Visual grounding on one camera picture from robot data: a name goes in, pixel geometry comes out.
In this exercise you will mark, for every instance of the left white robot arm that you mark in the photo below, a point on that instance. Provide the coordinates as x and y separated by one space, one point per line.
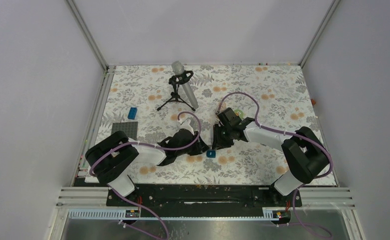
110 158

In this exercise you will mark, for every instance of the grey microphone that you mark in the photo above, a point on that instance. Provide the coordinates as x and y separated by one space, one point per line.
178 68

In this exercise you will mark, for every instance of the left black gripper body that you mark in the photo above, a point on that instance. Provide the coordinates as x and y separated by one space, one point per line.
194 149

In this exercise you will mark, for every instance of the grey lego baseplate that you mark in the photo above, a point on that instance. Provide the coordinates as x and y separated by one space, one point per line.
129 128

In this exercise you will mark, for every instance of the green pill bottle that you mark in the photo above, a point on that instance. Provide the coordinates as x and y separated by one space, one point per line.
239 113

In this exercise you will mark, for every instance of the black microphone tripod stand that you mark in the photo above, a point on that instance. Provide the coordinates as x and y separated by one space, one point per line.
175 81

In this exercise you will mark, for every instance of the blue lego brick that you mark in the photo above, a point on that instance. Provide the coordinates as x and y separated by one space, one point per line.
132 113

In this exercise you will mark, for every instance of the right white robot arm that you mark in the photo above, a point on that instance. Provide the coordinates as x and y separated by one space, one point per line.
303 151

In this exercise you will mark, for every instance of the white cable duct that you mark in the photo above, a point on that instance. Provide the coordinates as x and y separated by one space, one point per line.
192 213

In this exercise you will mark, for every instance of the floral table mat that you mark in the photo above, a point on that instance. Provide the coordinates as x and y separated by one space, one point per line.
276 95

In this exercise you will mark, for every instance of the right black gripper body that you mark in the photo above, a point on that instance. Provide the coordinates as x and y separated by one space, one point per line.
223 137

